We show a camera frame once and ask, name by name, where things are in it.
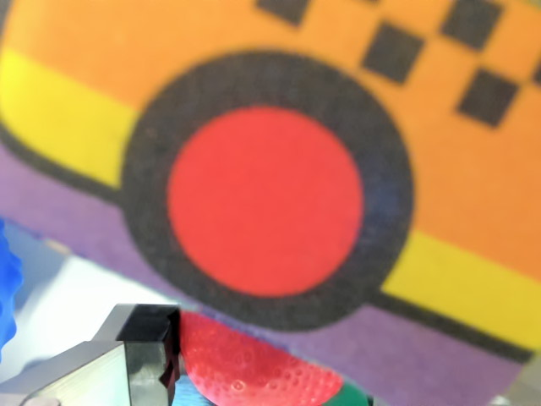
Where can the red strawberry toy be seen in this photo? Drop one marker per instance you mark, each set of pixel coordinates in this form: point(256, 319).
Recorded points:
point(253, 363)

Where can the blue bumpy rubber ball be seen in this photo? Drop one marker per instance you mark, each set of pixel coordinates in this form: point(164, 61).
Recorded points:
point(6, 292)

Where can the purple fabric cube with taxi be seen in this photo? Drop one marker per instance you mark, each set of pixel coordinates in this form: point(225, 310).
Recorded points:
point(270, 148)

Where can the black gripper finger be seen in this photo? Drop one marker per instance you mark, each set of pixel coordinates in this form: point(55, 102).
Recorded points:
point(105, 372)

